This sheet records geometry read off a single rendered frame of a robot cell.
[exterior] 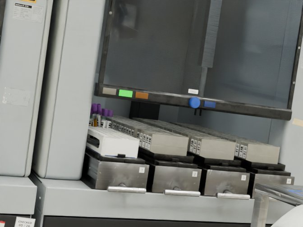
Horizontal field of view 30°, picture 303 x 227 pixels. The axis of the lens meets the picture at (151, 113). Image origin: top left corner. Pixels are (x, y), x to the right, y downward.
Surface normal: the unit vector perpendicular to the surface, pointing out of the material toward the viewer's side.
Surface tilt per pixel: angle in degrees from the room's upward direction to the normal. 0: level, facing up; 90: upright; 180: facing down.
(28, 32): 90
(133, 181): 90
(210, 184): 90
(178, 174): 90
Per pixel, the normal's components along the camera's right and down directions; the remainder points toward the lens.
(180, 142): 0.39, 0.11
